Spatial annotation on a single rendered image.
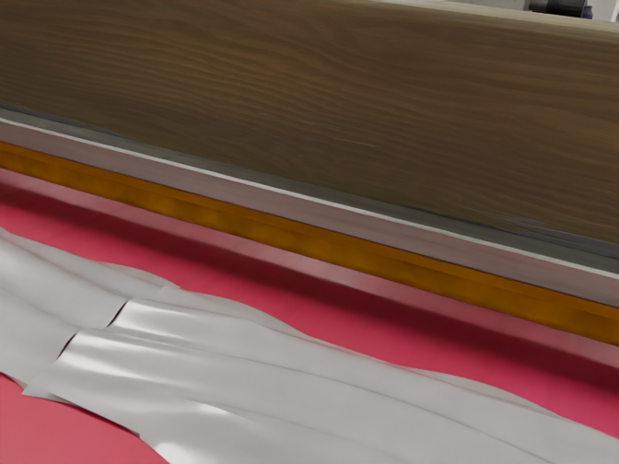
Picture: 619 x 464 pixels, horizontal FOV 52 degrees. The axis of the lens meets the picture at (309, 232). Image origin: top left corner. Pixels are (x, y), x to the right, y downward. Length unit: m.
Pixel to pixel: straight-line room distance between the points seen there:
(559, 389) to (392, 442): 0.07
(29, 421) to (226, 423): 0.05
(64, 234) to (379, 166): 0.13
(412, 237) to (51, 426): 0.12
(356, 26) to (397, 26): 0.01
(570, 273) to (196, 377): 0.11
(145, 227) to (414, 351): 0.13
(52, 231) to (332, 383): 0.15
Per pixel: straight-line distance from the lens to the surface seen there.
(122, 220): 0.29
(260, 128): 0.23
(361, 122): 0.21
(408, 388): 0.18
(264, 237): 0.25
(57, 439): 0.17
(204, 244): 0.27
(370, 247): 0.23
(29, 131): 0.28
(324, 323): 0.22
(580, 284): 0.20
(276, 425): 0.16
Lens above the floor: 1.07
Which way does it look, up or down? 23 degrees down
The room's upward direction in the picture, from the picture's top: 7 degrees clockwise
